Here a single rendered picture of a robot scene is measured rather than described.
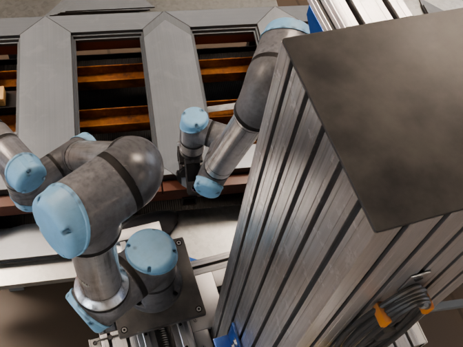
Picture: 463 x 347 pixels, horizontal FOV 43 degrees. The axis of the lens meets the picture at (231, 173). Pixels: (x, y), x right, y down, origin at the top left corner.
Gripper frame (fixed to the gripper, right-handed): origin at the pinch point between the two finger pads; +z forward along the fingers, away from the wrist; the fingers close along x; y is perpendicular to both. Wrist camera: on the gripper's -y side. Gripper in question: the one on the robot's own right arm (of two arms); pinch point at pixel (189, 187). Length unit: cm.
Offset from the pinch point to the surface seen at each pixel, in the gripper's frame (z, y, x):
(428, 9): -21, 52, -93
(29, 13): 11, 93, 51
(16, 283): 18, -18, 56
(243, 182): 3.5, 2.3, -18.4
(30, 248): 14, -9, 51
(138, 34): 2, 70, 10
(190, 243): 18.1, -11.0, 0.5
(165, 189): 3.5, 2.2, 7.7
